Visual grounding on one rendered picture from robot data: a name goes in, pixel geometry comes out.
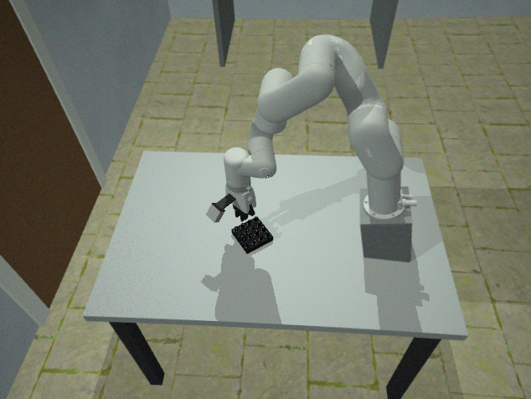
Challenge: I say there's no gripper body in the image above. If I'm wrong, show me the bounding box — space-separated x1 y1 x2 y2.
225 183 256 214

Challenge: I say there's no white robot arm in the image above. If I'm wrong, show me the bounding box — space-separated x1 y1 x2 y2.
224 34 416 220

